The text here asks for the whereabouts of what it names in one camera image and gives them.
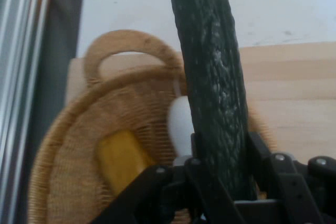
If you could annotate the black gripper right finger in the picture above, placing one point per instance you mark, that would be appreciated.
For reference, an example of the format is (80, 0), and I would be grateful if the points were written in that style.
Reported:
(294, 187)

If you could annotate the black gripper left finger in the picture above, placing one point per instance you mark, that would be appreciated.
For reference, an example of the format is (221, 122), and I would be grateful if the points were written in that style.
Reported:
(173, 190)

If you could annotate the dark green cucumber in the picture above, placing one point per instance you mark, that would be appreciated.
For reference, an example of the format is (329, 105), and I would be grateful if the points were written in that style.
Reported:
(210, 77)

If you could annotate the yellow oblong toy food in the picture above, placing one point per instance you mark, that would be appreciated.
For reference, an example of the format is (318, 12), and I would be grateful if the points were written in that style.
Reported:
(120, 155)

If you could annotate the white egg-shaped object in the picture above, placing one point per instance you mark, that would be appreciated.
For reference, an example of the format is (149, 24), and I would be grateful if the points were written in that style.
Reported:
(179, 124)

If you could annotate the light wooden board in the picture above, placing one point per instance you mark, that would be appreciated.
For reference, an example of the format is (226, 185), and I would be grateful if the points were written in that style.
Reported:
(288, 90)

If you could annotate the aluminium extrusion rail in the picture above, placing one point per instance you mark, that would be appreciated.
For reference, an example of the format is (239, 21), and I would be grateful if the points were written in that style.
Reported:
(15, 77)

